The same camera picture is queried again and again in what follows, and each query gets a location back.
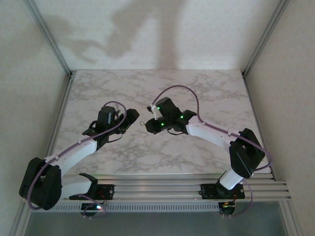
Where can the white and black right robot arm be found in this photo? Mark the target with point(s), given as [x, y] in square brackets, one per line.
[246, 155]

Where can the controller board with LED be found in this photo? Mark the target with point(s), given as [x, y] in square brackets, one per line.
[227, 207]
[94, 208]

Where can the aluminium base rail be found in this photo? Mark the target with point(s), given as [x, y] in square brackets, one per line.
[157, 189]

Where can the aluminium lower frame beam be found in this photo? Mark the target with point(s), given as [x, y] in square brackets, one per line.
[291, 221]
[19, 223]

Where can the aluminium corner post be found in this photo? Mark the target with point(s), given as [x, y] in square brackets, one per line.
[50, 39]
[263, 39]

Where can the aluminium side rail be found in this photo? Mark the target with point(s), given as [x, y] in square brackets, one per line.
[59, 123]
[251, 99]

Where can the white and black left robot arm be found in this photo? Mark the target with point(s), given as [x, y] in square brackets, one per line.
[39, 184]

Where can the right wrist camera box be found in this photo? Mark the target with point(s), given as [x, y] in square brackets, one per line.
[153, 111]

